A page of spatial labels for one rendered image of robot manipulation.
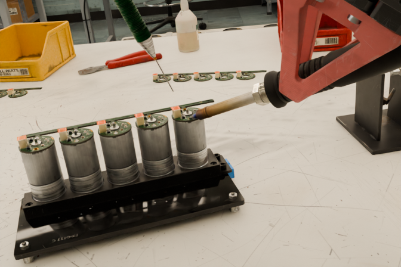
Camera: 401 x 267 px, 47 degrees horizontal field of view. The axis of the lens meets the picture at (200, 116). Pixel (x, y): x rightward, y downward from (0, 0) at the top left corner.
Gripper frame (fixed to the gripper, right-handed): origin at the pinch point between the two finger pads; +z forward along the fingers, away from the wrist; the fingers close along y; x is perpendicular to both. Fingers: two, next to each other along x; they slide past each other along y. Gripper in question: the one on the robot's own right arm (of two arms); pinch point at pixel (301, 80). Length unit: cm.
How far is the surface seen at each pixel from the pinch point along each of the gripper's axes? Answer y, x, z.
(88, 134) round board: 4.7, -10.3, 10.6
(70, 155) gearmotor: 6.3, -10.3, 11.7
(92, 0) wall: -332, -247, 221
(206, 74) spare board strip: -24.3, -12.9, 19.1
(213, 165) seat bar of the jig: -0.6, -2.1, 10.6
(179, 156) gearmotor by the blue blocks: 0.4, -4.6, 11.0
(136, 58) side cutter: -26.3, -24.5, 25.1
